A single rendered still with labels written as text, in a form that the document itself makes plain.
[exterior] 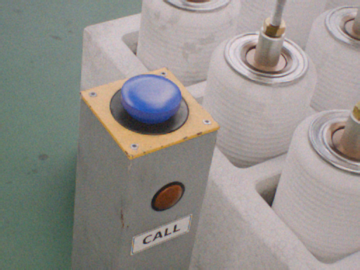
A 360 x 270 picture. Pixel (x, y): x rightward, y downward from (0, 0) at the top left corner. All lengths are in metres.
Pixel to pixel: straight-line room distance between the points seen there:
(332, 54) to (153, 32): 0.17
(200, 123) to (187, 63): 0.25
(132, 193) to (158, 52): 0.27
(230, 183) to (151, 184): 0.17
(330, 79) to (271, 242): 0.19
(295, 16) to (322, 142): 0.22
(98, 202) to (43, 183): 0.35
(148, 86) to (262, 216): 0.19
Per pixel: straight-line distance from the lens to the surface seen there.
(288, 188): 0.65
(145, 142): 0.51
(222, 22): 0.75
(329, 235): 0.65
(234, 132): 0.70
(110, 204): 0.55
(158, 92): 0.52
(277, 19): 0.67
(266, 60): 0.69
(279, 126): 0.70
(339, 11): 0.79
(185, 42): 0.75
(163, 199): 0.54
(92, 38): 0.82
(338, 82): 0.76
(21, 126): 0.98
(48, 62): 1.08
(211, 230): 0.71
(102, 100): 0.53
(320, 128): 0.64
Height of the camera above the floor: 0.66
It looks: 42 degrees down
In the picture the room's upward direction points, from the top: 10 degrees clockwise
